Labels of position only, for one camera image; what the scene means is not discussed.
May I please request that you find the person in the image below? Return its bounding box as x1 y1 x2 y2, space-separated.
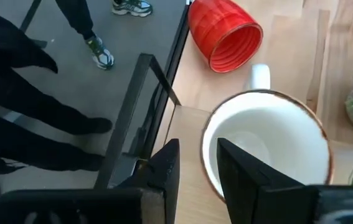
54 0 154 71
0 5 114 177

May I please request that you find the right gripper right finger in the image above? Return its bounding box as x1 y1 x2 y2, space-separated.
216 138 353 224

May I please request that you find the yellow mug white inside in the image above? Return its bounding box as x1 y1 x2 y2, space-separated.
199 63 334 203

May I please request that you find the black aluminium table frame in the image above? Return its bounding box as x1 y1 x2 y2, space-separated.
123 0 193 162

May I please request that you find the red ribbed mug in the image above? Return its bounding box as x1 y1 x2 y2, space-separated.
187 0 264 74

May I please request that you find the person's shoe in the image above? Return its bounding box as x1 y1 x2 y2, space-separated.
85 34 115 71
111 0 154 18

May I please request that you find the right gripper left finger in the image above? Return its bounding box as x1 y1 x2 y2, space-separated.
0 138 181 224

